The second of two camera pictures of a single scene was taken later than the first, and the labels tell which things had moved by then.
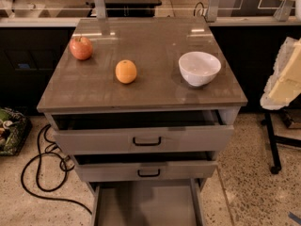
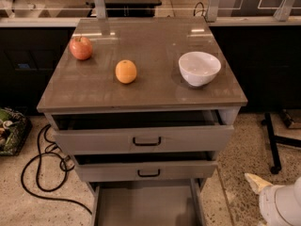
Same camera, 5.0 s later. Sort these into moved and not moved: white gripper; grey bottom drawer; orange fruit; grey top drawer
Moved: white gripper
Not moved: grey bottom drawer; grey top drawer; orange fruit
